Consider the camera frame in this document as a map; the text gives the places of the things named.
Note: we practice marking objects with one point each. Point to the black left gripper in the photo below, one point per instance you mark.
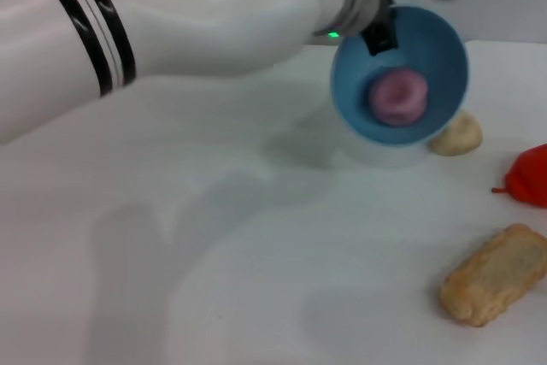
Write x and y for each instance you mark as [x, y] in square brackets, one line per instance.
[384, 16]

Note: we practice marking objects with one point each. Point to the pink peach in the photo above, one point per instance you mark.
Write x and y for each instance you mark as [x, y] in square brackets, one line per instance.
[397, 98]

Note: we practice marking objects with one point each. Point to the beige peach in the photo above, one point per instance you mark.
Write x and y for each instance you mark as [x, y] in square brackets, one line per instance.
[459, 136]

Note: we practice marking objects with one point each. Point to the blue bowl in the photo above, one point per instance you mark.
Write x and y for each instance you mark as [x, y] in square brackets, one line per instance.
[440, 53]

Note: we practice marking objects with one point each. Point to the red pepper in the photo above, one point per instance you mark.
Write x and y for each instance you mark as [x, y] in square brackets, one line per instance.
[530, 177]

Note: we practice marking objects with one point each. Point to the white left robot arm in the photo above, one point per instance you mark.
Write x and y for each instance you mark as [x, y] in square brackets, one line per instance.
[192, 23]

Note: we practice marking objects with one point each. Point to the golden bread loaf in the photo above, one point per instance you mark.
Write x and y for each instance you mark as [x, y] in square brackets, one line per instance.
[491, 275]

